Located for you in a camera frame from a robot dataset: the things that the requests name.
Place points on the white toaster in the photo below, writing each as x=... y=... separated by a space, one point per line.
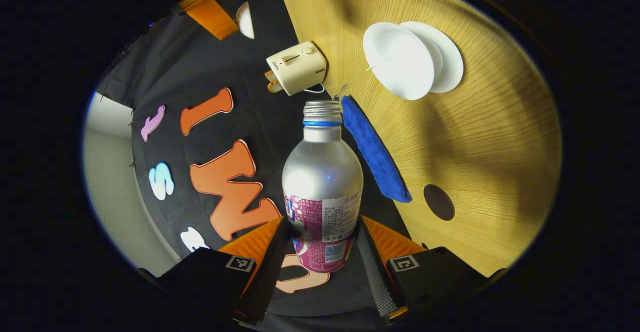
x=297 y=67

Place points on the dark round coaster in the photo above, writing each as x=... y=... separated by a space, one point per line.
x=439 y=202

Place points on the brown toast slice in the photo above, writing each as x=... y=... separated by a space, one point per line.
x=270 y=76
x=275 y=87

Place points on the blue towel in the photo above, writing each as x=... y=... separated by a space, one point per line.
x=375 y=152

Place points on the white saucer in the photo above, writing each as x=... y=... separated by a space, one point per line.
x=450 y=57

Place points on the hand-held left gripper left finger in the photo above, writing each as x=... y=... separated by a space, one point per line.
x=270 y=262

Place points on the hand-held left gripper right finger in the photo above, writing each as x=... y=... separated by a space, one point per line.
x=372 y=272

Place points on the silver water bottle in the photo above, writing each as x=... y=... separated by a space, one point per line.
x=322 y=177

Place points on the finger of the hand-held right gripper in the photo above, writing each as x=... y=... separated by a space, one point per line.
x=210 y=15

